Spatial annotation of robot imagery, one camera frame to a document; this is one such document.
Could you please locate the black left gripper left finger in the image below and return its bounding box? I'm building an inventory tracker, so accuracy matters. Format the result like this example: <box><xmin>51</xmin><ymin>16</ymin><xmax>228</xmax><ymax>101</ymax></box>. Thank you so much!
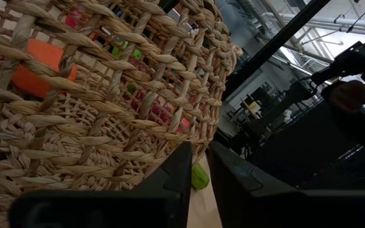
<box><xmin>9</xmin><ymin>141</ymin><xmax>193</xmax><ymax>228</ymax></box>

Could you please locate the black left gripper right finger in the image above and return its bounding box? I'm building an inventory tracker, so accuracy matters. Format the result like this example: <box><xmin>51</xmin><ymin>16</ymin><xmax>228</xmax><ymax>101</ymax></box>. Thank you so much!
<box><xmin>208</xmin><ymin>141</ymin><xmax>365</xmax><ymax>228</ymax></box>

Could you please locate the green cucumber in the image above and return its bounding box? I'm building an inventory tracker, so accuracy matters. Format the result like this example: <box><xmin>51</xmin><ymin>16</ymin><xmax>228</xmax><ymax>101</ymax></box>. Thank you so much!
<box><xmin>191</xmin><ymin>163</ymin><xmax>210</xmax><ymax>191</ymax></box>

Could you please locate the red yellow apple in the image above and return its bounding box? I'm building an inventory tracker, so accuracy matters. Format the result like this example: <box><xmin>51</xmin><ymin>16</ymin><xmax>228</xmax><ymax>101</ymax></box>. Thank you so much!
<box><xmin>179</xmin><ymin>117</ymin><xmax>191</xmax><ymax>132</ymax></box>

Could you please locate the green apple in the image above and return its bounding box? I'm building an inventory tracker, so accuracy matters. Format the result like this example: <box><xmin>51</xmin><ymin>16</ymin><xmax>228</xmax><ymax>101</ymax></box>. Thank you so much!
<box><xmin>111</xmin><ymin>41</ymin><xmax>144</xmax><ymax>60</ymax></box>

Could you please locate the orange fruit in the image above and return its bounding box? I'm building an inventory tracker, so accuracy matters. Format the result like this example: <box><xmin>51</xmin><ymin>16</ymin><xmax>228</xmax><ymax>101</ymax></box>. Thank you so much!
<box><xmin>11</xmin><ymin>37</ymin><xmax>79</xmax><ymax>99</ymax></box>

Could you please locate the small red apple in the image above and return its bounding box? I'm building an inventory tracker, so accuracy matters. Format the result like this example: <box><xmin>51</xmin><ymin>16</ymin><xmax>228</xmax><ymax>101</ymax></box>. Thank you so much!
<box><xmin>64</xmin><ymin>8</ymin><xmax>84</xmax><ymax>30</ymax></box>

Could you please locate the purple grape bunch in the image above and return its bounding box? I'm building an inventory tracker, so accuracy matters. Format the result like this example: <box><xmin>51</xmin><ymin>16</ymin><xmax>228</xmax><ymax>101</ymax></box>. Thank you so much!
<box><xmin>127</xmin><ymin>61</ymin><xmax>176</xmax><ymax>126</ymax></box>

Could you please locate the grey ceiling pipe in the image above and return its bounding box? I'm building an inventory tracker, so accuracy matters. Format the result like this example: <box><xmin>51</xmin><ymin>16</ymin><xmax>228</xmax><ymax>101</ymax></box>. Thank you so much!
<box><xmin>261</xmin><ymin>9</ymin><xmax>365</xmax><ymax>35</ymax></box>

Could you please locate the woven seagrass basket with handles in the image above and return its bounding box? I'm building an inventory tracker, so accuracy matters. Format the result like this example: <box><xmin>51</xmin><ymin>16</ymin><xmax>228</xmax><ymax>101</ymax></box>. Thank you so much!
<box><xmin>0</xmin><ymin>0</ymin><xmax>244</xmax><ymax>228</ymax></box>

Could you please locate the black metal post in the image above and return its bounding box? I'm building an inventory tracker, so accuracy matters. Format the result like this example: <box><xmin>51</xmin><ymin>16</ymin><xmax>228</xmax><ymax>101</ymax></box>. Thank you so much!
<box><xmin>222</xmin><ymin>0</ymin><xmax>331</xmax><ymax>102</ymax></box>

